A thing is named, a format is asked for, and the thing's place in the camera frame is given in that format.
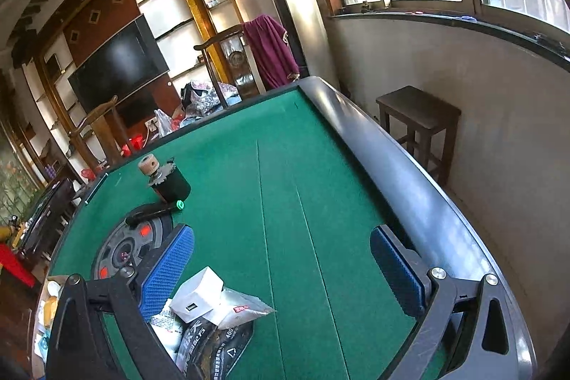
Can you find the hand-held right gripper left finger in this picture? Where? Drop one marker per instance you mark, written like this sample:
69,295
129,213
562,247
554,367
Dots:
167,268

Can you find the dark green hole saw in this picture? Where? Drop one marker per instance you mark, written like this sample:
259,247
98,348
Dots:
173,184

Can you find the white tower air conditioner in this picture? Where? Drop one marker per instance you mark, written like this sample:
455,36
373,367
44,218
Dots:
303,6

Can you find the black marker pen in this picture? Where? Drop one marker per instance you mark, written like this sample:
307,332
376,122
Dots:
151,213

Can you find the clear plastic bag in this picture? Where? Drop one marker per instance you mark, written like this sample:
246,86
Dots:
162,124

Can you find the black flat television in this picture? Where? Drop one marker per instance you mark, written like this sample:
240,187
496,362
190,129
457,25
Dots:
115,68

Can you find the round table clock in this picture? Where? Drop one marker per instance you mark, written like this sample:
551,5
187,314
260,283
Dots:
236,58

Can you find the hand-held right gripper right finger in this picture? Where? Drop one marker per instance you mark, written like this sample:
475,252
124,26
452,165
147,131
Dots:
396,273

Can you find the white USB charger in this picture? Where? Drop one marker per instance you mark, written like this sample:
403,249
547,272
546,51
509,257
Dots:
196,291

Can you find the white medicine bottle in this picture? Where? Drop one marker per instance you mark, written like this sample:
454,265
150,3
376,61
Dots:
164,322

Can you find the wooden spool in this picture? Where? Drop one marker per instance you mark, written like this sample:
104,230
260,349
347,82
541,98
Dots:
149,166

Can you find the black printed snack bag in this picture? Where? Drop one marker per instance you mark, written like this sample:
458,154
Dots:
213,353

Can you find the red plastic bag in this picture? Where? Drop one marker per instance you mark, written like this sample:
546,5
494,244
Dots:
92,174

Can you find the wooden armchair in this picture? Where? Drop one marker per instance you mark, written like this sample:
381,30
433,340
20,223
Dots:
218,37
95,115

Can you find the red plastic stool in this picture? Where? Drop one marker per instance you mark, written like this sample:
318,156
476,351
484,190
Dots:
15,266

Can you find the cardboard box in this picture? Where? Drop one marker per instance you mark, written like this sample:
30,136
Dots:
44,286

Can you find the maroon garment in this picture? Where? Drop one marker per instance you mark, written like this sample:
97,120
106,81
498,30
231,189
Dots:
269,50

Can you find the round dice control panel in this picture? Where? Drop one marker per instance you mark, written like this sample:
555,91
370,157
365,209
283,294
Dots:
115,246

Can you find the floral plastic bag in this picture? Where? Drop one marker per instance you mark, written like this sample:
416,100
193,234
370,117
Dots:
200,95

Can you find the dark wooden stool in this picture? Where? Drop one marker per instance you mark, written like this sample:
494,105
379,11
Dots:
418,106

